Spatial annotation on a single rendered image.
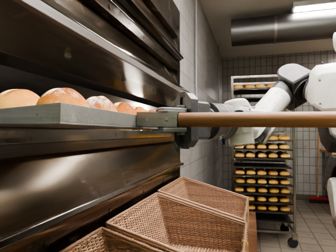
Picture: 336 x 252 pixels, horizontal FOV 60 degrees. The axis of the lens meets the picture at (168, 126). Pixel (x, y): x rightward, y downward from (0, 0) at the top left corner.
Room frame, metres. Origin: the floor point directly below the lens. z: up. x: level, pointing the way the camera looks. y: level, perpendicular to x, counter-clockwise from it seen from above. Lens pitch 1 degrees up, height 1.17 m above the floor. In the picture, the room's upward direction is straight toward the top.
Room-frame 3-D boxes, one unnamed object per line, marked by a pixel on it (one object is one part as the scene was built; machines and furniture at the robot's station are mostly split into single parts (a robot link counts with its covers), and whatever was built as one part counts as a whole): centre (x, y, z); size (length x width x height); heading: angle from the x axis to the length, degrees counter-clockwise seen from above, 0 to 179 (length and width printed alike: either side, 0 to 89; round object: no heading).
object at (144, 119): (0.62, 0.02, 1.19); 0.09 x 0.04 x 0.03; 75
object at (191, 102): (0.68, -0.08, 1.19); 0.12 x 0.10 x 0.13; 129
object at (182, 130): (0.62, -0.01, 1.17); 0.06 x 0.03 x 0.02; 129
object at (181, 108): (0.62, -0.01, 1.22); 0.06 x 0.03 x 0.02; 129
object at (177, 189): (1.81, -0.25, 0.72); 0.56 x 0.49 x 0.28; 163
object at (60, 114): (0.68, 0.24, 1.19); 0.55 x 0.36 x 0.03; 165
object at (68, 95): (0.44, 0.16, 1.21); 0.10 x 0.07 x 0.05; 164
